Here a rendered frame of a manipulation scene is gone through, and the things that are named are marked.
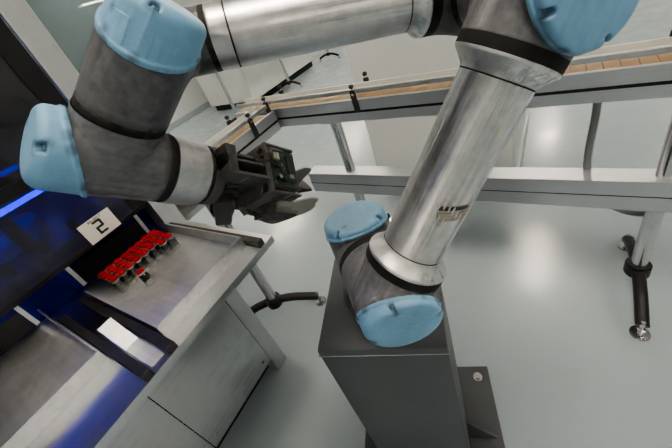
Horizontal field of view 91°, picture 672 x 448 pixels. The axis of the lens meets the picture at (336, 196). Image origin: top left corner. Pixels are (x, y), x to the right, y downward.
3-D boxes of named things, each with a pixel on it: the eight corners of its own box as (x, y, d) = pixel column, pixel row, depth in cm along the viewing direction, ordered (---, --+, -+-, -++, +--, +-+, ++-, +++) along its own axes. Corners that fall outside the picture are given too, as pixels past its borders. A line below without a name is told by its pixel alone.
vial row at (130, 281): (119, 292, 84) (107, 281, 82) (173, 243, 96) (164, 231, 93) (123, 294, 83) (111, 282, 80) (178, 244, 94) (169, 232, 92)
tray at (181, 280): (93, 299, 85) (83, 291, 83) (170, 231, 102) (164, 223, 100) (166, 337, 67) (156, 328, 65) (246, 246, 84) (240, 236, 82)
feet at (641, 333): (625, 338, 120) (633, 315, 112) (613, 241, 152) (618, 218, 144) (655, 344, 115) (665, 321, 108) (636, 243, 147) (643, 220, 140)
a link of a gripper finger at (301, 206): (337, 210, 52) (295, 200, 46) (311, 223, 56) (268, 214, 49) (334, 193, 54) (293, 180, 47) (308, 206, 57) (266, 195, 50)
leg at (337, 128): (362, 241, 191) (320, 122, 149) (369, 231, 197) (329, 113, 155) (377, 244, 186) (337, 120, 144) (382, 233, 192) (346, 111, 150)
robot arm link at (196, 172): (150, 212, 37) (146, 148, 39) (189, 215, 40) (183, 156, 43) (183, 186, 33) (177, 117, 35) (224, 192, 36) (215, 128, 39)
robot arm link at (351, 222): (386, 233, 71) (371, 183, 64) (413, 277, 60) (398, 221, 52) (334, 255, 70) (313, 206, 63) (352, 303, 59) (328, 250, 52)
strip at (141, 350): (116, 345, 70) (96, 329, 66) (128, 332, 72) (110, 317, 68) (151, 367, 62) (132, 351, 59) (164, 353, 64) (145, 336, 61)
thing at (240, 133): (174, 223, 114) (146, 186, 105) (150, 218, 122) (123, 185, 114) (284, 127, 158) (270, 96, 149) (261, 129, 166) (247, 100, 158)
